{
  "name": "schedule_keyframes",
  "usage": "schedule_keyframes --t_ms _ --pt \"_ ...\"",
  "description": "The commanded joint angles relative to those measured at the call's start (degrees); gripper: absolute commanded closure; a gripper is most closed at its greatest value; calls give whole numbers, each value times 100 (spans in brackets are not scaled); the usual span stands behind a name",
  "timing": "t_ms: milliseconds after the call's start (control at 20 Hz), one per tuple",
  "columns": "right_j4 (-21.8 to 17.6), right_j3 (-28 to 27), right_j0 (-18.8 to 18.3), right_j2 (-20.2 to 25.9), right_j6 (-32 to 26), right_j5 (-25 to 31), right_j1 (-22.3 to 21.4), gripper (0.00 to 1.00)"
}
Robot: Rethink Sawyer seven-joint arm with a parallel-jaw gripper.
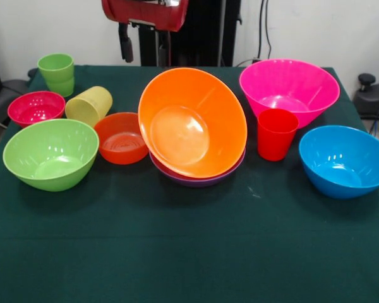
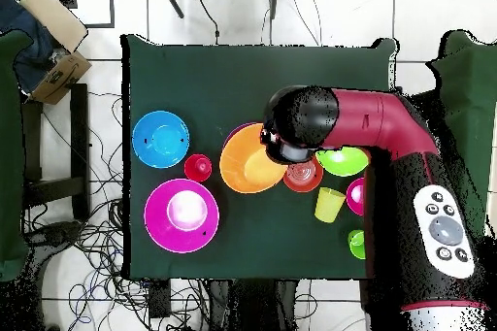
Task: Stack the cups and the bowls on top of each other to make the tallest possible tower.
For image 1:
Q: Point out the large orange bowl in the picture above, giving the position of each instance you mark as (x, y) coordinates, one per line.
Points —
(189, 126)

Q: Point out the small orange-red bowl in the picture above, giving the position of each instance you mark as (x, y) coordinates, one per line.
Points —
(120, 148)

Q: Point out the green cup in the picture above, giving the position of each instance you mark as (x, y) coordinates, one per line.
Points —
(57, 72)

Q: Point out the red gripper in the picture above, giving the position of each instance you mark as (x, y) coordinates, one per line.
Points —
(142, 12)

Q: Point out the large pink bowl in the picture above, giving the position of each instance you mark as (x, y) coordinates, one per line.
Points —
(290, 85)

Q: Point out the light green bowl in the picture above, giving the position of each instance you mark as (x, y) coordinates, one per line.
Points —
(50, 158)

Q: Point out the red cup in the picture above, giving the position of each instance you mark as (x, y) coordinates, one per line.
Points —
(276, 139)

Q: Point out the dark green tablecloth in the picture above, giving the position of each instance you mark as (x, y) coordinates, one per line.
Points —
(189, 246)

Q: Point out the yellow cup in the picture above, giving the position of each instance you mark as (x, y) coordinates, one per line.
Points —
(88, 105)

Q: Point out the grey pedestal foot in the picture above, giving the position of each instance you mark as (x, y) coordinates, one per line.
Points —
(371, 101)
(3, 101)

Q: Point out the purple bowl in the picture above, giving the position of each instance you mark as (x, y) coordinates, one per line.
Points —
(196, 182)

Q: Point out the blue bowl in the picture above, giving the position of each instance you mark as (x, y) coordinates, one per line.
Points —
(344, 164)

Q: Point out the small crimson bowl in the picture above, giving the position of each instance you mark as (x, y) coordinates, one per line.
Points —
(34, 107)

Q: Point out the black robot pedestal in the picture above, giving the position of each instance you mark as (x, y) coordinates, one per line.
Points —
(205, 34)

